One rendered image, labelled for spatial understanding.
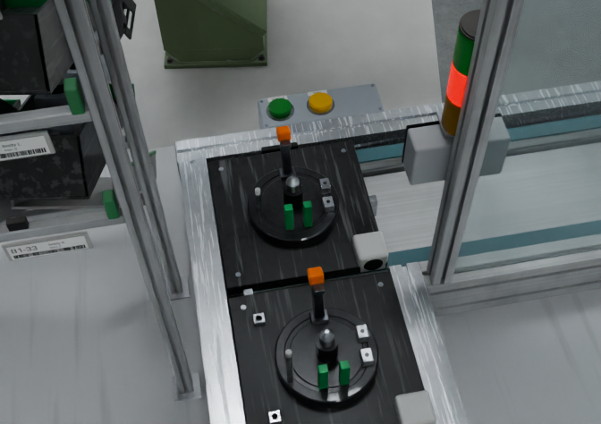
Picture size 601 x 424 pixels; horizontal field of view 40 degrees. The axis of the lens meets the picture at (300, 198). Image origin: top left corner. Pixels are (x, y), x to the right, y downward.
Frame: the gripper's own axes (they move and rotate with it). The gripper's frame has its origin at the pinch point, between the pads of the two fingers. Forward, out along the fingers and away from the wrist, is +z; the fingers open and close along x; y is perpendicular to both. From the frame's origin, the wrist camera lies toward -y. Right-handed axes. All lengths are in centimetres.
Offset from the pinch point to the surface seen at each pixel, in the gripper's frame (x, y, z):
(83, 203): -3.3, 0.7, 15.7
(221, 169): -12.3, 29.9, 3.7
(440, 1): -42, 189, -100
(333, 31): -23, 61, -33
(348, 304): -35.3, 22.6, 23.6
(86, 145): -10.2, -16.0, 12.3
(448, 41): -46, 181, -81
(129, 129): -9.6, -3.8, 7.0
